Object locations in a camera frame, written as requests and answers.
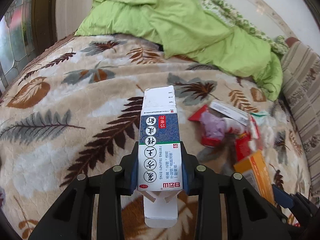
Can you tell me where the green patterned sheet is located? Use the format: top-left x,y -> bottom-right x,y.
199,0 -> 289,55

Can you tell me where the striped floral pillow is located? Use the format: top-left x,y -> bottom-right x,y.
281,37 -> 319,197

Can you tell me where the white blue medicine box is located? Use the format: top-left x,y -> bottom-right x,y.
137,86 -> 183,229

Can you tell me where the white barcode box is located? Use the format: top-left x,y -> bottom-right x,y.
209,100 -> 248,126

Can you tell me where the orange medicine box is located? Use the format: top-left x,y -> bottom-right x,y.
234,150 -> 275,205

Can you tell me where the leaf pattern blanket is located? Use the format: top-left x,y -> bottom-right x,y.
1,35 -> 311,239

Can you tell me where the stained glass window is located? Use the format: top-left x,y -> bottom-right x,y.
0,0 -> 36,94

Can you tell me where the red foot patch package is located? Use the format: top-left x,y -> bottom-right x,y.
188,105 -> 262,162

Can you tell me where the green quilt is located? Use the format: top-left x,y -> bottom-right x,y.
76,0 -> 283,101

